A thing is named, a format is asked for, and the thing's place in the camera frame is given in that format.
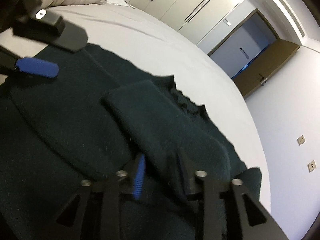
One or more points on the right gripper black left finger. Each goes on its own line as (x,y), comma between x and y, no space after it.
(94,211)

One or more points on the brown wooden door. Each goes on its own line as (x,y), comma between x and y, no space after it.
(266,64)

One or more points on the beige wall socket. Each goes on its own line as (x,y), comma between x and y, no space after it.
(301,140)
(312,166)

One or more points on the lower beige wall socket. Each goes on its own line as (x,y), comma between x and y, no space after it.
(312,166)

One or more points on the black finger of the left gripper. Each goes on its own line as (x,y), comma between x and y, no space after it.
(12,64)
(34,23)

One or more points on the upper beige wall socket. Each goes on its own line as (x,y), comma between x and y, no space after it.
(301,140)

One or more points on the dark green knit sweater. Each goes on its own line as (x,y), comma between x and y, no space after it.
(99,113)

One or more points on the white ceiling air vent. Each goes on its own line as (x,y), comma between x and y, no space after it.
(293,16)

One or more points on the white bed with sheet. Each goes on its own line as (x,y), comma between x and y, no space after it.
(154,48)

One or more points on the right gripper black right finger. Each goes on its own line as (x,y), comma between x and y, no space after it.
(226,210)

